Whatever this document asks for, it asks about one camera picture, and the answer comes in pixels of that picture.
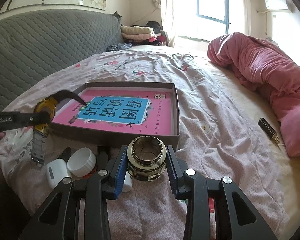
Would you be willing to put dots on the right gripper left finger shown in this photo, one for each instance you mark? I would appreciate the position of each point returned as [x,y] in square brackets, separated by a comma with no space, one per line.
[58,216]

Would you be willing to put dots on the white plastic jar lid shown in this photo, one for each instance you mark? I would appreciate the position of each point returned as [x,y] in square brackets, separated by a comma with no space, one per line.
[82,162]

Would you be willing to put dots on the white earbuds case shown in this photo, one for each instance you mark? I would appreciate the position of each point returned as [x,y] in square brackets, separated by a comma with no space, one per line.
[56,171]

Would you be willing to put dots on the white pill bottle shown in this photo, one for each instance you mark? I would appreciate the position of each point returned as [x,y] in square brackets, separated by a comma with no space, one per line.
[127,184]

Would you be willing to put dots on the yellow black wristwatch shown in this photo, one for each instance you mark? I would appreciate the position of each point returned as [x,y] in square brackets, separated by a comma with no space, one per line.
[45,110]

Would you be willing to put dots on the pink blanket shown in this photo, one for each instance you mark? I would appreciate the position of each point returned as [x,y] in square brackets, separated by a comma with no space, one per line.
[263,67]

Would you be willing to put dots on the small black clip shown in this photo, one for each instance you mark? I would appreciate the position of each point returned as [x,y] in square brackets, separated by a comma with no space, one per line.
[66,154]

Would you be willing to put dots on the pink picture book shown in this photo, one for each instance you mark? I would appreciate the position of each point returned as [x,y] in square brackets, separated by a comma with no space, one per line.
[137,111]

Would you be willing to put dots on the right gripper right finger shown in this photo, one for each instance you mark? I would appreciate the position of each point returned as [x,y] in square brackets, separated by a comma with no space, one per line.
[235,215]

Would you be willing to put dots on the grey quilted headboard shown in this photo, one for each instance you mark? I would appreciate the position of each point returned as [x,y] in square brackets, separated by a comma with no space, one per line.
[36,44]

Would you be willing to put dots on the blue framed window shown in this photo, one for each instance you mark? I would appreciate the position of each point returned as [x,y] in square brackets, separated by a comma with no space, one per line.
[215,10]

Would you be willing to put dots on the red black rectangular box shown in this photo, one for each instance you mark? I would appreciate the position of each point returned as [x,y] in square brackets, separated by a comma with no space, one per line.
[211,205]

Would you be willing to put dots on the black gold box on bed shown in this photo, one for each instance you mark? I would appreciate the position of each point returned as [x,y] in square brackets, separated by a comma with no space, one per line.
[268,129]

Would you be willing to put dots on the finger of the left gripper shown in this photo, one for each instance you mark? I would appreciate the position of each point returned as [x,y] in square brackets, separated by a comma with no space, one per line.
[15,120]

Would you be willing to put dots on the brown cardboard box tray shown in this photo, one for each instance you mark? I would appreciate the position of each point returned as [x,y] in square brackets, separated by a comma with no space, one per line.
[117,139]

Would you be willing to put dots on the white air conditioner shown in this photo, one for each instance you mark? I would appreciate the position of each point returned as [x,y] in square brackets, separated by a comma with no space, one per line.
[278,5]

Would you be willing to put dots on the folded clothes pile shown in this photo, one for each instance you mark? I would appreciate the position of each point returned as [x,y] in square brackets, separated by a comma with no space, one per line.
[151,34]

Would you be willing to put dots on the white curtain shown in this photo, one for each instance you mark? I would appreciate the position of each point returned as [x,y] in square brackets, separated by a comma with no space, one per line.
[169,20]

